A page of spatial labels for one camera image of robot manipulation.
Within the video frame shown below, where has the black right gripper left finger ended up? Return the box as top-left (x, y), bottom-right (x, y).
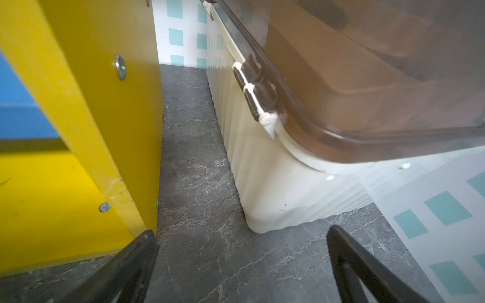
top-left (53, 230), bottom-right (159, 302)

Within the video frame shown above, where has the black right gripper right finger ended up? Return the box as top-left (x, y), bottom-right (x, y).
top-left (327, 225), bottom-right (427, 302)

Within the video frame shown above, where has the yellow pink blue wooden rack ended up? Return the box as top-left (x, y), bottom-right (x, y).
top-left (1, 1), bottom-right (164, 276)

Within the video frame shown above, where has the white box with brown lid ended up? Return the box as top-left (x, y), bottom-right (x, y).
top-left (202, 1), bottom-right (484, 234)

